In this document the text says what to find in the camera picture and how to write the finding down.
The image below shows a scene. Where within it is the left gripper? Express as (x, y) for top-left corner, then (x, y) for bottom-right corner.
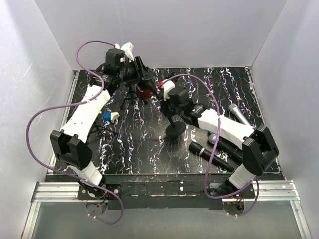
(117, 56), (152, 85)

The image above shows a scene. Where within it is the tall black tripod stand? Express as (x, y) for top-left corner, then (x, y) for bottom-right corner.
(120, 85), (138, 109)

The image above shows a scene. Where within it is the matte black microphone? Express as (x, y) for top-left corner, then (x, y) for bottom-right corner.
(188, 141), (235, 173)

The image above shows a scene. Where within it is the silver glitter microphone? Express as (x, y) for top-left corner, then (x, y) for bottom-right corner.
(228, 104), (250, 125)

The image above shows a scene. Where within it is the black glitter microphone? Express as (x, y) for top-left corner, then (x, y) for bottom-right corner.
(217, 137), (242, 163)

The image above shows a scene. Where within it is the small black tripod stand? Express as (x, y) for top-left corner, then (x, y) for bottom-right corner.
(88, 124), (118, 138)

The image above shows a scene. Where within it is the round base microphone stand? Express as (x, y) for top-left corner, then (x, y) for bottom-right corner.
(166, 72), (182, 83)

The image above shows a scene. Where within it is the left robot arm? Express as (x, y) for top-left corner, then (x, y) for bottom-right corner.
(50, 42), (156, 199)

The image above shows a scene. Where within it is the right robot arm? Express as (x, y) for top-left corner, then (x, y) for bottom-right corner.
(159, 81), (279, 198)

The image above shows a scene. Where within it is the brown wooden metronome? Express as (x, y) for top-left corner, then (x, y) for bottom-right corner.
(135, 84), (154, 100)

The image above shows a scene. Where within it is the white and blue block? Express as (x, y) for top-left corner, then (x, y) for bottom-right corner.
(103, 112), (120, 123)

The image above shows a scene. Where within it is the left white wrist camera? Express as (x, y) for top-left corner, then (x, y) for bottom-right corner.
(115, 42), (135, 61)

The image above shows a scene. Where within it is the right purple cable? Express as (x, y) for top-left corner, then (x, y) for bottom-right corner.
(161, 74), (260, 216)

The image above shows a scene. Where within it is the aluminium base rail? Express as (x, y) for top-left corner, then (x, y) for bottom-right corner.
(21, 66), (312, 239)

